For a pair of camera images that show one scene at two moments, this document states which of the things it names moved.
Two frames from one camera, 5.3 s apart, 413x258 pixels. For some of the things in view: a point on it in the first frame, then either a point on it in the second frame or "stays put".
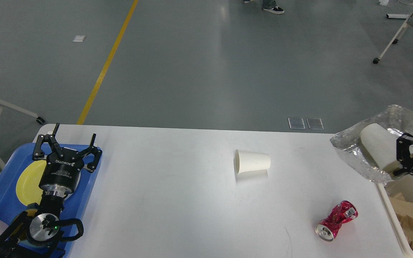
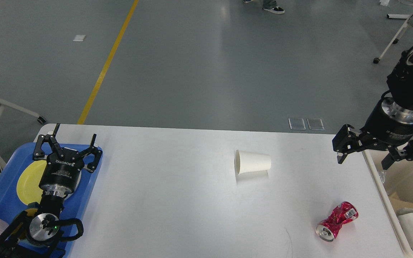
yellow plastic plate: (28, 188) stays put
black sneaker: (275, 10) stays put
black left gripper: (61, 173) stays put
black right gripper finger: (411, 167) to (345, 142)
